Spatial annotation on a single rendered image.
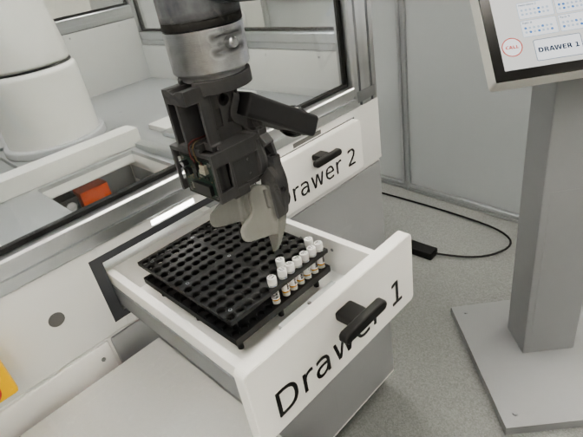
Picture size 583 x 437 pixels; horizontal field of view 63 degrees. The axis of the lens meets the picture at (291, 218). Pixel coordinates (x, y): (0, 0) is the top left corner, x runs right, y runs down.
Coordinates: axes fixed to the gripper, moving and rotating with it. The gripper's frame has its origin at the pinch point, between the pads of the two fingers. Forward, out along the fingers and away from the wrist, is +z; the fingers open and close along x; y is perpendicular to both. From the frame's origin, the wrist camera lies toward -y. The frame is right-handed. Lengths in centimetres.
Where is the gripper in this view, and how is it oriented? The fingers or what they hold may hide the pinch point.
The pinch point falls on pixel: (266, 232)
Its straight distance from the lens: 57.1
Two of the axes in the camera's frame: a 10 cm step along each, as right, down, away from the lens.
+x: 7.1, 2.6, -6.6
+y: -6.9, 4.6, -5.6
